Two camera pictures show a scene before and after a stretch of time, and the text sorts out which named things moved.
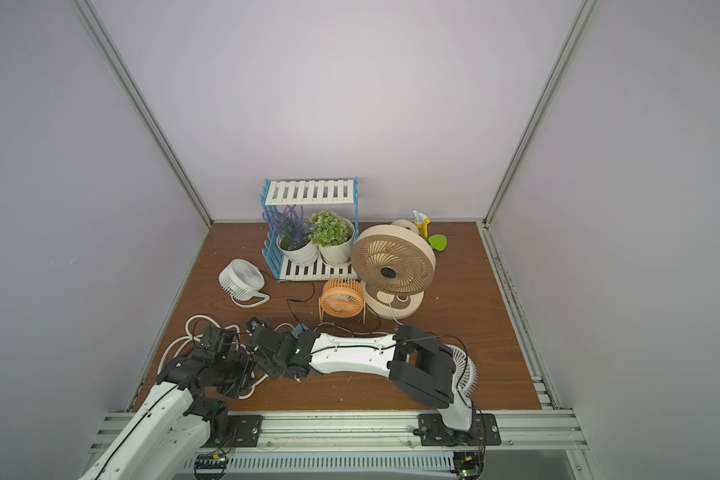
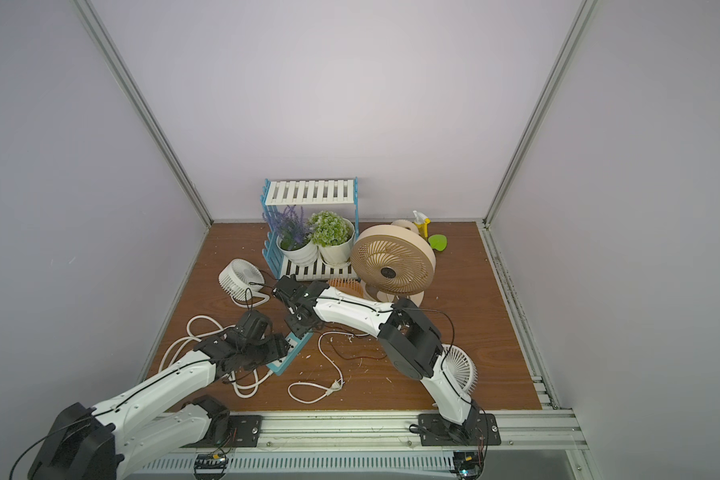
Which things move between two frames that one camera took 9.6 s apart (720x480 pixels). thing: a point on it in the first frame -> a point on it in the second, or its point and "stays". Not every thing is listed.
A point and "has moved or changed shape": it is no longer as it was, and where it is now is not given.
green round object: [438, 242] stays
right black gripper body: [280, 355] -> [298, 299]
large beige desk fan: [395, 265] stays
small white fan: [243, 280] stays
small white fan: [465, 373] stays
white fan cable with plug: [349, 331] has moved or changed shape
